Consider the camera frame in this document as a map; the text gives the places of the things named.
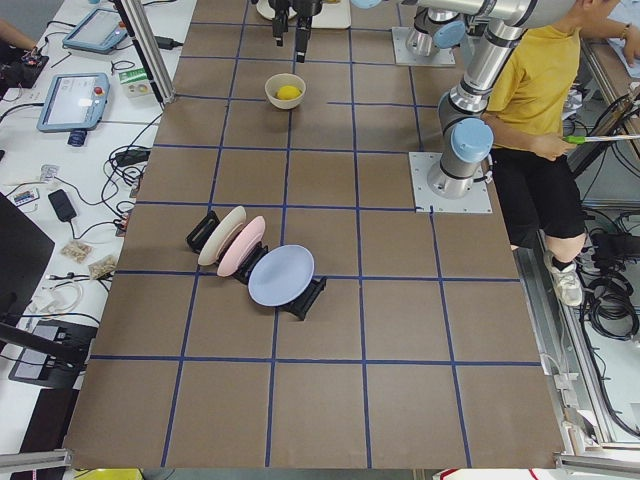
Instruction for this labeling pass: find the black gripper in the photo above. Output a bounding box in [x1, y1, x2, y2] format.
[292, 0, 323, 63]
[268, 0, 292, 46]

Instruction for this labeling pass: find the cream ceramic bowl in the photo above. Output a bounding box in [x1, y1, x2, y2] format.
[264, 73, 306, 110]

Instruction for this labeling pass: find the yellow lemon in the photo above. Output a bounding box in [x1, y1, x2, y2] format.
[275, 85, 302, 101]

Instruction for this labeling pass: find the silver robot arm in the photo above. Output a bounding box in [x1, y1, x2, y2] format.
[415, 0, 573, 199]
[267, 0, 466, 63]

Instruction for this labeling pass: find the cream round plate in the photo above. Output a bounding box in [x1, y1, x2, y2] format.
[256, 0, 275, 21]

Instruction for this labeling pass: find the white rectangular tray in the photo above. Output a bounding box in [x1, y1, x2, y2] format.
[312, 0, 351, 29]

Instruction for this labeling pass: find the black power adapter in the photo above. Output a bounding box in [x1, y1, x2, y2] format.
[155, 36, 183, 50]

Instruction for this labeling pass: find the green white carton box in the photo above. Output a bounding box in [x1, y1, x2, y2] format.
[118, 68, 153, 98]

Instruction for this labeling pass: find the far blue teach pendant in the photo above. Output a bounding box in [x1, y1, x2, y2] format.
[62, 8, 128, 54]

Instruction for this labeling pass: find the blue teach pendant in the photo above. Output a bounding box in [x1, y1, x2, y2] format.
[62, 8, 128, 54]
[37, 72, 110, 132]

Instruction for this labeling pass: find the pink plate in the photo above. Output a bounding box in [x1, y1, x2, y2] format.
[217, 216, 266, 277]

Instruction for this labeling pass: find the cream plate in rack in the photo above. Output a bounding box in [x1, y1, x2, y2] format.
[198, 206, 246, 266]

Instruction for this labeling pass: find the near blue teach pendant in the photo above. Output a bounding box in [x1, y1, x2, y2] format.
[37, 72, 110, 132]

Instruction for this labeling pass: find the black dish rack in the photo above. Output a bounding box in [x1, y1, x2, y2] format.
[186, 211, 327, 321]

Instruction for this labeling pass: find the lavender plate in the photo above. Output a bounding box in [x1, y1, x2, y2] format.
[248, 245, 315, 307]

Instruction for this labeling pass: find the person in yellow shirt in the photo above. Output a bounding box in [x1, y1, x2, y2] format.
[483, 1, 639, 306]

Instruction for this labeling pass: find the black phone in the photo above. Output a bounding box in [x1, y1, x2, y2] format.
[48, 189, 77, 222]

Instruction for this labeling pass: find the black monitor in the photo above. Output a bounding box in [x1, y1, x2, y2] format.
[0, 195, 55, 326]

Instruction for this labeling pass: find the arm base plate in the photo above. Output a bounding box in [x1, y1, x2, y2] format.
[408, 152, 493, 214]
[392, 27, 456, 68]

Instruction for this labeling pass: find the aluminium frame post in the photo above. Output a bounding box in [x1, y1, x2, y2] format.
[114, 0, 175, 106]

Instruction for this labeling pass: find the green handled tool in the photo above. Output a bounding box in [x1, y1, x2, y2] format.
[563, 134, 640, 145]

